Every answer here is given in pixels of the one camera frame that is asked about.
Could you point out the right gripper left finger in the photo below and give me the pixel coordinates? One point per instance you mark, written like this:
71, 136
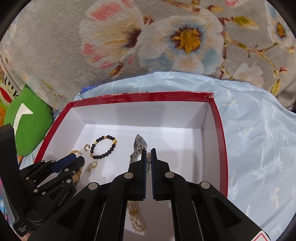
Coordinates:
97, 212

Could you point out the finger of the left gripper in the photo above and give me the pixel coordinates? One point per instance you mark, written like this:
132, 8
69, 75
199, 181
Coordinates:
43, 169
71, 169

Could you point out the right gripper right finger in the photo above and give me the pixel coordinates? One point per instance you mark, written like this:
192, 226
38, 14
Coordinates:
200, 211

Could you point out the gold hoop pearl-drop earring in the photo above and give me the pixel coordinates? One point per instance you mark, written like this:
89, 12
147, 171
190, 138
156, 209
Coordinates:
148, 161

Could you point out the small gold cuff earring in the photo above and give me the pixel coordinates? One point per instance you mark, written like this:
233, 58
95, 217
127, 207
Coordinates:
87, 148

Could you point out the green plush pillow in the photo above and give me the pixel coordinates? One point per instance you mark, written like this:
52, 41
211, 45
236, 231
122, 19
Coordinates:
30, 118

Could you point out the red gift box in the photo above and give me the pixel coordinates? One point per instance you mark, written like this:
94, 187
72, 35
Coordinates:
144, 220

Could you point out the colourful cartoon cushion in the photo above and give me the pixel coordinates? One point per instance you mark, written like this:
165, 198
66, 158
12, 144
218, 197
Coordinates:
9, 92

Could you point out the light blue palm-print sheet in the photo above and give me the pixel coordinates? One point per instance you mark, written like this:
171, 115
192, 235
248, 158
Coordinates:
232, 134

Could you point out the grey floral blanket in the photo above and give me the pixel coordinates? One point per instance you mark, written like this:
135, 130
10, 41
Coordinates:
60, 48

